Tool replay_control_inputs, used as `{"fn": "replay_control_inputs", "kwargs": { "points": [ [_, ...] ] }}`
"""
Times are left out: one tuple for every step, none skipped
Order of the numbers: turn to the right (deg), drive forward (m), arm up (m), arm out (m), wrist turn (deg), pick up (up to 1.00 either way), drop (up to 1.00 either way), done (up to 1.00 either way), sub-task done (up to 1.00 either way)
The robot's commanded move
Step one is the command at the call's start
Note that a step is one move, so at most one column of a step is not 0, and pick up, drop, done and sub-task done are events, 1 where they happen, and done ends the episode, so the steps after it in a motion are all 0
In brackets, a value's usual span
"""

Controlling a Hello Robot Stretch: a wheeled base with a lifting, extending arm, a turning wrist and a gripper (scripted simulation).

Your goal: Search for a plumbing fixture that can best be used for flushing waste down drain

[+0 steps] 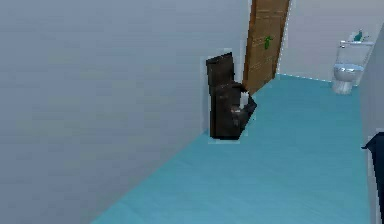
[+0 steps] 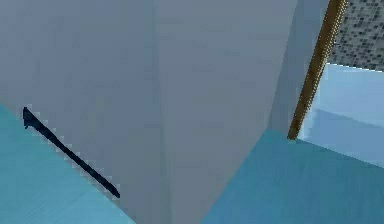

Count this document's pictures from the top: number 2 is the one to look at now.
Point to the brown wooden door frame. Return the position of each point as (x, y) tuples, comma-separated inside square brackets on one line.
[(316, 66)]

